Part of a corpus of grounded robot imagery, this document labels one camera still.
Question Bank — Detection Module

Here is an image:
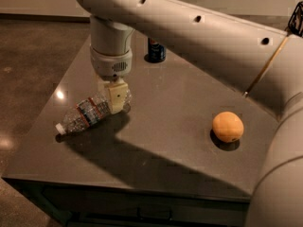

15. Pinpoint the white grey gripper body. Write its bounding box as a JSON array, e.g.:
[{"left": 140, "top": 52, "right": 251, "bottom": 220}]
[{"left": 90, "top": 47, "right": 133, "bottom": 78}]

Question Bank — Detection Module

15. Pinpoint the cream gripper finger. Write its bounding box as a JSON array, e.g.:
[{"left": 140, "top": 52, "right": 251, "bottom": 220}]
[
  {"left": 97, "top": 76, "right": 109, "bottom": 92},
  {"left": 106, "top": 78, "right": 129, "bottom": 114}
]

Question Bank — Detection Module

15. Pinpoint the clear plastic water bottle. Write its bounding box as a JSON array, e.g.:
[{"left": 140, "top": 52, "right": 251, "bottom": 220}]
[{"left": 56, "top": 90, "right": 132, "bottom": 135}]

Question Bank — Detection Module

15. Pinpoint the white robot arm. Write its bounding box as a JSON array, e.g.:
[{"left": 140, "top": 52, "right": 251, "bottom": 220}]
[{"left": 77, "top": 0, "right": 303, "bottom": 227}]

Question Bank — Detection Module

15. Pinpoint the blue Pepsi soda can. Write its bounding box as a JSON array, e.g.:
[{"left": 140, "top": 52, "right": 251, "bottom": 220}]
[{"left": 148, "top": 38, "right": 166, "bottom": 62}]

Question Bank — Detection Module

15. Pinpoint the orange fruit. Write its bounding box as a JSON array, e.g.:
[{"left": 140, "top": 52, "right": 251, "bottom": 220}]
[{"left": 212, "top": 112, "right": 244, "bottom": 143}]

